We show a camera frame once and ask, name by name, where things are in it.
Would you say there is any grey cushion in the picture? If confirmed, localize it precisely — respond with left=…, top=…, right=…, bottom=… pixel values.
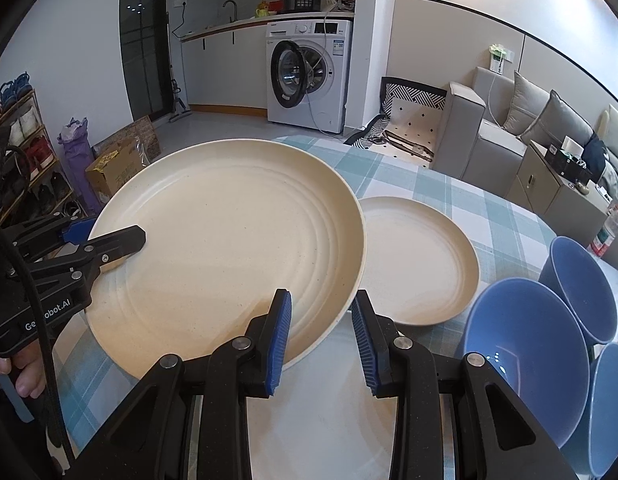
left=519, top=90, right=596, bottom=162
left=503, top=71, right=552, bottom=136

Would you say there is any dark navy clothing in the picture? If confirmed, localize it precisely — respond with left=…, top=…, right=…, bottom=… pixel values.
left=581, top=132, right=610, bottom=182

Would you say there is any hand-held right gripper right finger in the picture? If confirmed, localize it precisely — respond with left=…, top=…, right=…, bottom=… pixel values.
left=351, top=290, right=580, bottom=480

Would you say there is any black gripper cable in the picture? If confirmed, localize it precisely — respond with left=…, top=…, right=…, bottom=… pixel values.
left=6, top=145, right=77, bottom=466

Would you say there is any wooden shoe rack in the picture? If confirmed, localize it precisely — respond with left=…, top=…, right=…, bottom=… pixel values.
left=0, top=74, right=76, bottom=227

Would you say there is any beige bed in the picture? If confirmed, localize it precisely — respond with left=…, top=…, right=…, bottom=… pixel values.
left=596, top=104, right=618, bottom=211

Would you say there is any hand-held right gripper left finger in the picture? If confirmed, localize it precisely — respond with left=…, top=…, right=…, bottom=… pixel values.
left=74, top=288, right=293, bottom=480

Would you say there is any black storage box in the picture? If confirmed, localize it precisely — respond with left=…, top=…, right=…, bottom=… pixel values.
left=545, top=144, right=592, bottom=182

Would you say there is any white wall device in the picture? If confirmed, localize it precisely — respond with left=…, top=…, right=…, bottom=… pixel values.
left=488, top=45, right=512, bottom=75

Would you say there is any blue bowl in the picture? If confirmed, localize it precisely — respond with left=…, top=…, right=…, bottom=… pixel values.
left=539, top=236, right=618, bottom=346
left=573, top=342, right=618, bottom=479
left=461, top=277, right=590, bottom=450

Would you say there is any checked green white tablecloth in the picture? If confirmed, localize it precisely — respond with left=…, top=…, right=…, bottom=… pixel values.
left=51, top=135, right=597, bottom=480

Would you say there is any plastic water bottle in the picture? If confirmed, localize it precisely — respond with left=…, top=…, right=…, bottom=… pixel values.
left=589, top=202, right=618, bottom=259

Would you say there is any purple bag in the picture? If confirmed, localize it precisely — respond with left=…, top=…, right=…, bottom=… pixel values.
left=57, top=117, right=103, bottom=216

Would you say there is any dark glass door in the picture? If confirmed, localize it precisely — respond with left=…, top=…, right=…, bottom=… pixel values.
left=120, top=0, right=170, bottom=122

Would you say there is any person's left hand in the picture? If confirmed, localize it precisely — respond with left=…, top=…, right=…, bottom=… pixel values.
left=0, top=341, right=50, bottom=400

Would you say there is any grey side cabinet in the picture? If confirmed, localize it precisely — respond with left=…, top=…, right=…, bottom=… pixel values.
left=506, top=140, right=610, bottom=257

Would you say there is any small cream plate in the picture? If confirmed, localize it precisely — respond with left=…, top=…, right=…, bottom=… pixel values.
left=356, top=196, right=480, bottom=327

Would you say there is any folded patterned play mat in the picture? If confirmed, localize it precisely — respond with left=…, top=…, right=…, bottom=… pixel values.
left=345, top=76, right=448, bottom=162

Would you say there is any yellow cardboard box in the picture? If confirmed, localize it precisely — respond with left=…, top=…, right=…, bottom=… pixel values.
left=85, top=145, right=146, bottom=201

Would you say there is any white washing machine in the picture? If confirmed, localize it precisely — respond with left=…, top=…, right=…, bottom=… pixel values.
left=265, top=19, right=354, bottom=135

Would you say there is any white kitchen counter cabinet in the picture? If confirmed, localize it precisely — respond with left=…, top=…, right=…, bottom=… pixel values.
left=181, top=12, right=270, bottom=115

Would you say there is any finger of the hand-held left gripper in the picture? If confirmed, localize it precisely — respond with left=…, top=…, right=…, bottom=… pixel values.
left=16, top=225, right=148, bottom=296
left=11, top=214, right=98, bottom=262

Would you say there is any grey sofa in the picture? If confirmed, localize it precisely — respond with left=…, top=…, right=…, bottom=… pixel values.
left=432, top=66, right=618, bottom=211

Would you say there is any floor mop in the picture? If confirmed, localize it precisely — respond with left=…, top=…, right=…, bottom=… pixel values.
left=166, top=77, right=192, bottom=124

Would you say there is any large cream plate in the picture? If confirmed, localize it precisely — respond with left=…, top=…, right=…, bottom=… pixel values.
left=84, top=138, right=366, bottom=381

